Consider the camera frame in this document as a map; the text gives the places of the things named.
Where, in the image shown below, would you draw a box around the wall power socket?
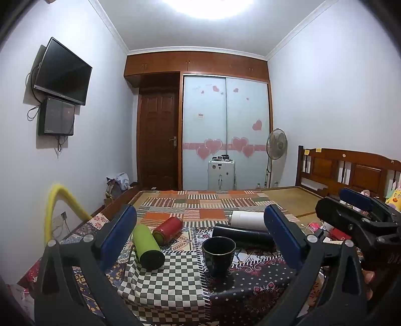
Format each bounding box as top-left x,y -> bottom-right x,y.
52,211 -> 68,239

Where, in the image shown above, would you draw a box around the pile of clothes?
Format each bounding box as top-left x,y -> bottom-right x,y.
106,172 -> 131,200

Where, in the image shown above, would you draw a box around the checkered cloth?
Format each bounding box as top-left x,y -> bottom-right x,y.
117,241 -> 211,316

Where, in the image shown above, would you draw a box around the small white appliance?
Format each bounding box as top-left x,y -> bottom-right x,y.
208,154 -> 236,191

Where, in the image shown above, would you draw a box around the black tall cup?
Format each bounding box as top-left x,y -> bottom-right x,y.
212,223 -> 277,249

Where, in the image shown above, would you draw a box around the red can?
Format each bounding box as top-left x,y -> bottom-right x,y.
152,217 -> 183,247

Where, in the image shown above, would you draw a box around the wall-mounted black television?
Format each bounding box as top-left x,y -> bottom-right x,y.
33,37 -> 93,106

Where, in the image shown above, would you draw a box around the black mug cup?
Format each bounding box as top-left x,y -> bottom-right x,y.
202,237 -> 237,278

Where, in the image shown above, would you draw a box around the yellow foam tube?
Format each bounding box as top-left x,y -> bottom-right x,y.
44,184 -> 93,245

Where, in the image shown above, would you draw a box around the black looped cable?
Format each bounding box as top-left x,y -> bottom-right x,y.
27,70 -> 43,121

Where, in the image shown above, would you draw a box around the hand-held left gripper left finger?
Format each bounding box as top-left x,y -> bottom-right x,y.
34,204 -> 141,326

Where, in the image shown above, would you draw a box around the striped patchwork blanket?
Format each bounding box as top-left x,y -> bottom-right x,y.
135,190 -> 299,226

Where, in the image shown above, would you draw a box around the green bottle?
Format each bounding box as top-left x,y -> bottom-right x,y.
132,224 -> 166,270

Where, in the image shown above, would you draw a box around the small black wall monitor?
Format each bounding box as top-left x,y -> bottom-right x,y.
38,97 -> 76,136

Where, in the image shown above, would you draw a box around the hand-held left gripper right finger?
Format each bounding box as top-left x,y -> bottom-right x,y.
264,204 -> 368,326

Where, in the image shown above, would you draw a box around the wardrobe with heart stickers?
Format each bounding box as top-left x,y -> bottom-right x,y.
182,73 -> 272,191

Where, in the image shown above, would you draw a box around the dark floral cloth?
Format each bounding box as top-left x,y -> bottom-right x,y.
191,226 -> 325,326

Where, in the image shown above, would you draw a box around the yellow plush toy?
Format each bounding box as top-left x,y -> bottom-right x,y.
385,180 -> 401,211

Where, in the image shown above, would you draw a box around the black hanging cable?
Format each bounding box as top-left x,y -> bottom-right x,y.
56,135 -> 68,158

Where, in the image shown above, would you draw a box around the brown wooden door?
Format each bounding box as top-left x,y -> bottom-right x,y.
137,88 -> 181,190

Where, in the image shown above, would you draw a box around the wooden overhead cabinet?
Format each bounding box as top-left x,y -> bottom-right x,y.
124,50 -> 270,89

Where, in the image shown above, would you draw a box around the ceiling light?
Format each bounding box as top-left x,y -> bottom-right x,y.
161,0 -> 255,21

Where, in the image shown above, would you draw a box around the person's right hand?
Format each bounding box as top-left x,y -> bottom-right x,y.
363,270 -> 375,300

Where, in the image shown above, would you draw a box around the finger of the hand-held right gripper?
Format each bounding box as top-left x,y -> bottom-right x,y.
315,196 -> 396,242
340,187 -> 401,224

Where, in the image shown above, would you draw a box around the red packet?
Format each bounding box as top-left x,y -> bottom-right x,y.
326,227 -> 352,242

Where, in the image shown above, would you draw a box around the bamboo bed mat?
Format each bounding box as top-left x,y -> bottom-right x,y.
128,186 -> 324,220

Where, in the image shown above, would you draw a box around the standing electric fan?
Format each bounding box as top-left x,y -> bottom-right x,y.
265,128 -> 288,189

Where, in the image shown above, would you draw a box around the wooden bed headboard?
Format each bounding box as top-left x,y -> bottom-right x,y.
295,145 -> 401,201

